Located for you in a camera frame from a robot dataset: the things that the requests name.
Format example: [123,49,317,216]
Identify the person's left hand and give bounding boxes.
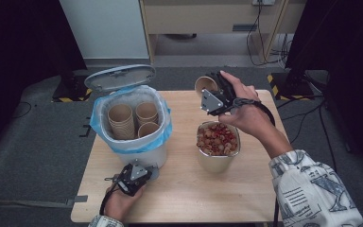
[103,183,147,222]

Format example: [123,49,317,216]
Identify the blue trash bag liner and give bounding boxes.
[89,84,174,155]

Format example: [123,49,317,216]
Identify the bundle of black cables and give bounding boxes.
[245,0,295,68]

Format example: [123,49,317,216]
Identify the grey tape strip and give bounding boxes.
[64,195,89,208]

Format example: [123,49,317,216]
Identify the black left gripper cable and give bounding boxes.
[98,175,121,218]

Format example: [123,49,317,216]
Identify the white pedal trash can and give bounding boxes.
[83,63,173,182]

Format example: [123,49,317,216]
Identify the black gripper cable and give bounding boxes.
[232,96,281,227]
[98,175,121,218]

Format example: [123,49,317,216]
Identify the black floor tape marks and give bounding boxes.
[78,116,93,138]

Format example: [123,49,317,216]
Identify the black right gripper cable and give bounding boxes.
[232,96,281,227]

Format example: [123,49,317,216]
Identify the black curtain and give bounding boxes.
[0,0,88,160]
[285,0,363,178]

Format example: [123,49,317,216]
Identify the white cabinet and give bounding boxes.
[59,0,150,61]

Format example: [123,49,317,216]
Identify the white power strip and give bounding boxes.
[251,0,276,7]

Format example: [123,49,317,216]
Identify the brown paper cup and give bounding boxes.
[194,75,219,97]

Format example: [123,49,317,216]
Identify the pile of red fruit shells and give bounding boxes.
[197,122,239,157]

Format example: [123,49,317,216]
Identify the stand with striped base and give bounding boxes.
[267,67,317,101]
[51,70,99,103]

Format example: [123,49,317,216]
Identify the cream bowl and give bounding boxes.
[196,120,242,174]

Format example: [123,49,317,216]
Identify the person's right hand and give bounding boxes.
[217,69,277,140]

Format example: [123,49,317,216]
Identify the tall stack of paper cups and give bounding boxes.
[107,103,137,141]

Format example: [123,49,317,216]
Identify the light wooden desk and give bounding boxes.
[138,0,307,65]

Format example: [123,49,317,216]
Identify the thin black floor cable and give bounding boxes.
[10,100,38,120]

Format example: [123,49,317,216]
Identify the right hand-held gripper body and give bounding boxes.
[199,79,244,117]

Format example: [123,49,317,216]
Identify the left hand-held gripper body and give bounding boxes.
[115,162,154,198]

